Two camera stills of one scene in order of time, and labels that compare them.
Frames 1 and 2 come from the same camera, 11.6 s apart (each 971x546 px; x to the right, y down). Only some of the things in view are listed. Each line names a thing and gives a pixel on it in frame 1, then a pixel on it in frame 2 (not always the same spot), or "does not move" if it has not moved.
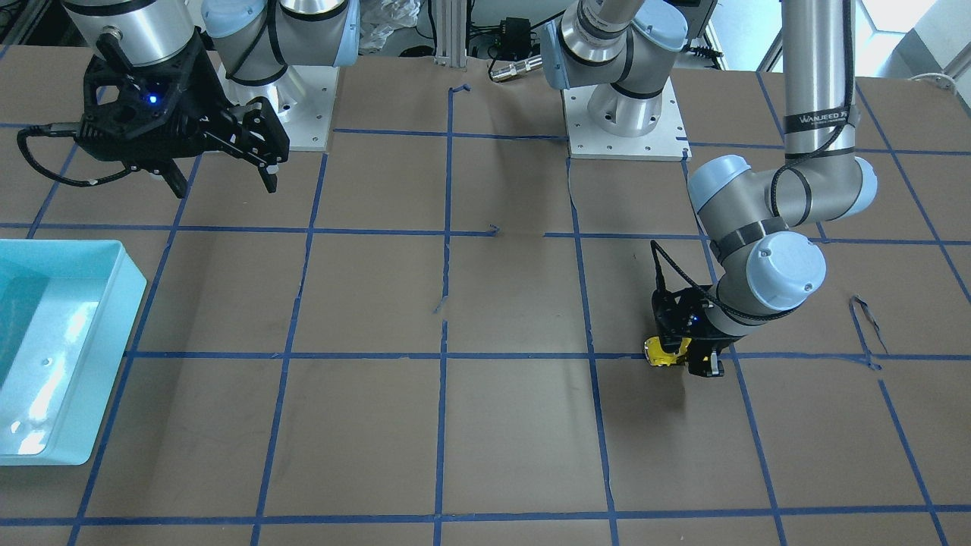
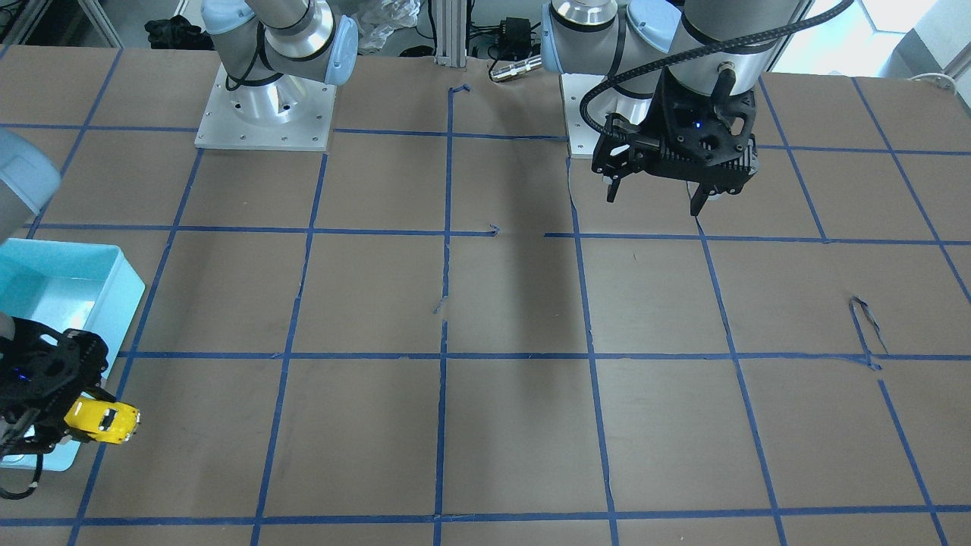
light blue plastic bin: x=67 y=308 does not move
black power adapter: x=515 y=42 does not move
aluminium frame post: x=451 y=32 does not move
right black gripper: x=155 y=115 -> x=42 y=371
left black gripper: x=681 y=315 -> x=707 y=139
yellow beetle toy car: x=656 y=354 -> x=113 y=422
